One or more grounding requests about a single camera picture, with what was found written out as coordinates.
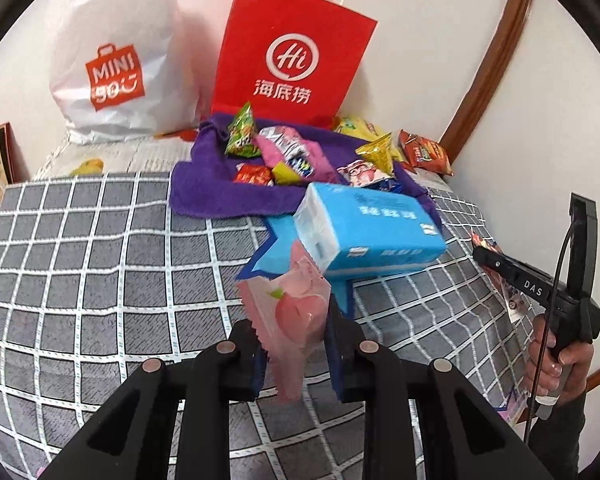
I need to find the small red snack packet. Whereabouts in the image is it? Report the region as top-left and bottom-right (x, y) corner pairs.
(232, 162), (275, 187)

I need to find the grey checked blanket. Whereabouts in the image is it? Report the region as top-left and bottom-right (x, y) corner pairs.
(0, 170), (536, 480)

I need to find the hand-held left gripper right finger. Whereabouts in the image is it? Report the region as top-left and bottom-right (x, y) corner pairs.
(324, 292), (553, 480)

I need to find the white red snack packet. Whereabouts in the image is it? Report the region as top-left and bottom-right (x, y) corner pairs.
(337, 160), (397, 189)

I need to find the yellow triangular snack packet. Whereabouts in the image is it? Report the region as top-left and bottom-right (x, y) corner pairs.
(355, 131), (396, 176)

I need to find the magenta snack packet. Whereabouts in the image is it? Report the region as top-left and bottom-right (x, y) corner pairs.
(254, 125), (346, 185)

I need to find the long pink white packet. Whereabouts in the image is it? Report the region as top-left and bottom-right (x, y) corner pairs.
(471, 230), (533, 323)

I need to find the yellow chips bag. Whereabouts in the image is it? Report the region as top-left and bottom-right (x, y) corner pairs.
(332, 115), (416, 173)

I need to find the brown wooden door frame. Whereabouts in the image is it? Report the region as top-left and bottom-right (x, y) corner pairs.
(437, 0), (537, 163)

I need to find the person's right forearm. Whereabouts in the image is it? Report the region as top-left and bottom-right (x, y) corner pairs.
(527, 395), (600, 480)

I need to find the orange chips bag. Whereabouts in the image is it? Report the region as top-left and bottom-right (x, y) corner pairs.
(397, 129), (455, 177)

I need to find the person's right hand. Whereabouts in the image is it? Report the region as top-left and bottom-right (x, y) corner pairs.
(522, 312), (596, 407)

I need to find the purple towel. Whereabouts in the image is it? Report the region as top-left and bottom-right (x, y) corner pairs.
(170, 115), (443, 221)

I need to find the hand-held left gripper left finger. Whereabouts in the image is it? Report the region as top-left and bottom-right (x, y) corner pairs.
(37, 321), (273, 480)

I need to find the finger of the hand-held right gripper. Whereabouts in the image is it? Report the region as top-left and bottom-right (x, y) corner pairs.
(472, 246), (524, 289)

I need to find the green snack packet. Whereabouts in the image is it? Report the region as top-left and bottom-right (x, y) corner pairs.
(224, 101), (263, 157)

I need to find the blue tissue pack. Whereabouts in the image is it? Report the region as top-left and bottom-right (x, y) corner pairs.
(292, 181), (448, 281)

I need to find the red paper bag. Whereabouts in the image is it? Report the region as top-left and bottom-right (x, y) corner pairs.
(210, 0), (379, 128)

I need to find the pink peach snack packet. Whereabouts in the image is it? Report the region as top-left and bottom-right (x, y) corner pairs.
(235, 240), (331, 403)

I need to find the white plastic bag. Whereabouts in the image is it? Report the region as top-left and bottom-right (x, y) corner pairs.
(49, 0), (206, 145)

